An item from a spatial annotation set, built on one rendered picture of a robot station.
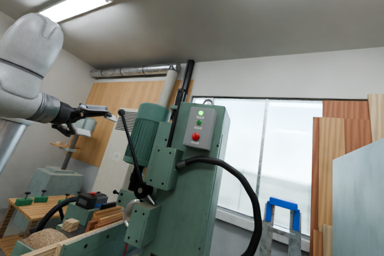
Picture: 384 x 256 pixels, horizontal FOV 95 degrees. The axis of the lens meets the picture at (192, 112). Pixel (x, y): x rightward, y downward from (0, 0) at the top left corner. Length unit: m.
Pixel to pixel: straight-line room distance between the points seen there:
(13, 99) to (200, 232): 0.68
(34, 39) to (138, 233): 0.65
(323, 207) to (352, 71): 1.33
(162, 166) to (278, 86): 1.83
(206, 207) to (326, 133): 1.48
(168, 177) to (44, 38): 0.56
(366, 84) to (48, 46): 2.36
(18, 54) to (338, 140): 2.03
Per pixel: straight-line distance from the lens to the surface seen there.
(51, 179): 3.11
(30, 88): 0.62
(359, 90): 2.32
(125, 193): 0.97
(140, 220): 0.73
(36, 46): 0.62
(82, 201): 1.04
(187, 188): 0.74
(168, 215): 0.78
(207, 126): 0.68
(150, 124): 0.90
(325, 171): 1.91
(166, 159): 0.69
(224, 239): 2.18
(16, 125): 1.18
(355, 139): 2.05
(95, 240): 0.84
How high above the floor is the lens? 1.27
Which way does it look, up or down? 15 degrees up
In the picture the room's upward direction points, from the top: 13 degrees clockwise
